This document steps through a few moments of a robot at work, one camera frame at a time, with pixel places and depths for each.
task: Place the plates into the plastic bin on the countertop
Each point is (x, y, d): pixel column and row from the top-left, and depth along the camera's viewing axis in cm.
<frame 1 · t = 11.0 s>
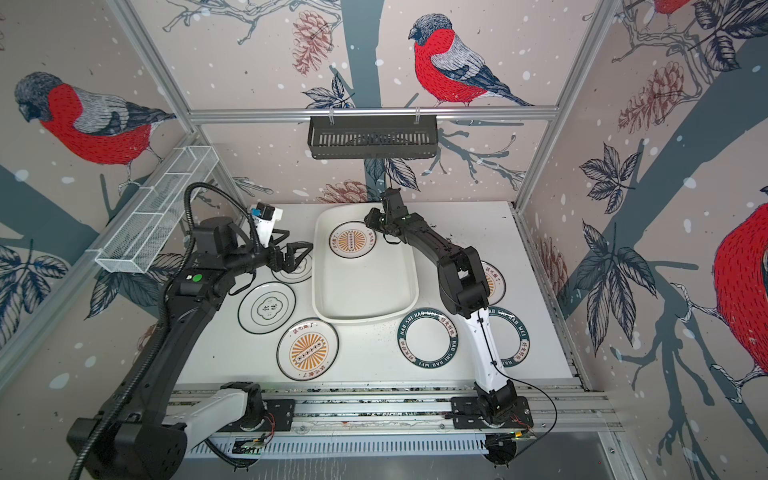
left hand: (295, 238, 71), fingers open
right hand: (366, 221, 101), fingers open
white plastic bin: (360, 274, 103), on the table
white flower outline plate: (266, 308, 94), on the table
orange sunburst plate front left: (307, 349, 86), on the table
orange sunburst plate back right: (352, 240, 112), on the table
green rim plate front centre: (428, 338, 88), on the table
green rim plate front right: (512, 339, 88), on the table

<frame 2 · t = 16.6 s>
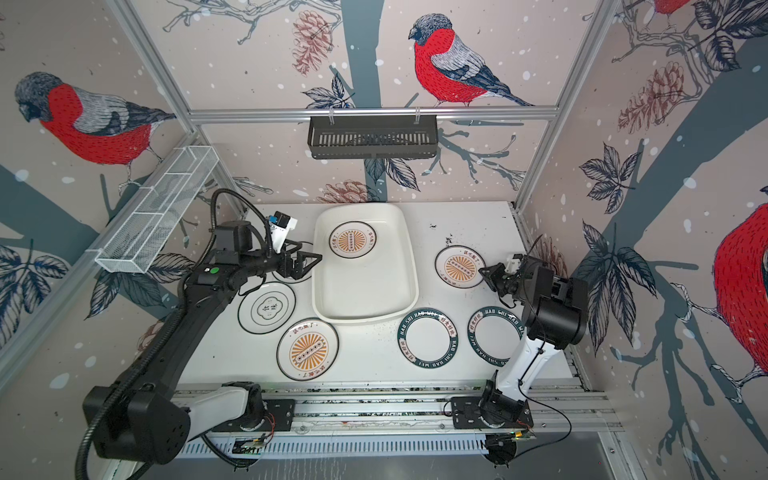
left hand: (306, 250, 75), fingers open
right hand: (482, 272, 99), fingers closed
the named things where they were.

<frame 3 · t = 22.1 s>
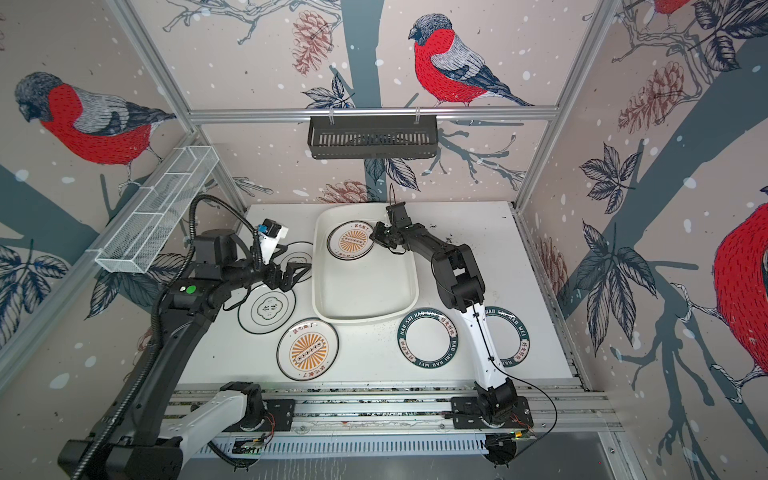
left hand: (292, 255, 71), fingers open
right hand: (369, 238, 106), fingers closed
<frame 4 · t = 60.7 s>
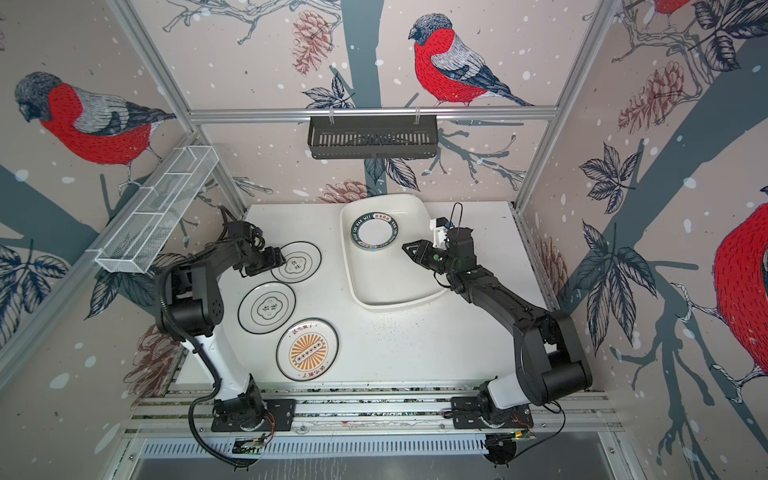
left hand: (273, 260, 100), fingers open
right hand: (402, 251, 84), fingers open
white plastic bin: (380, 274, 102), on the table
green rim plate front centre: (374, 231, 113), point 2 cm above the table
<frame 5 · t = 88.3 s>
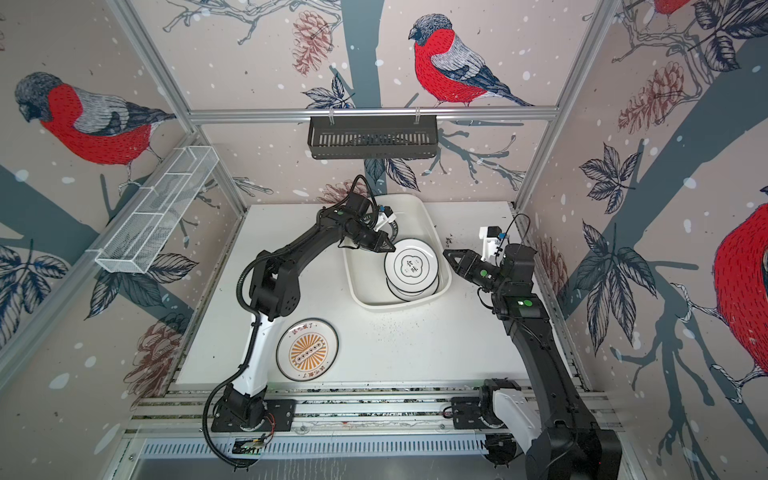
left hand: (393, 248, 93), fingers closed
right hand: (443, 257, 74), fingers open
white flower outline plate: (412, 266, 97), point 7 cm above the table
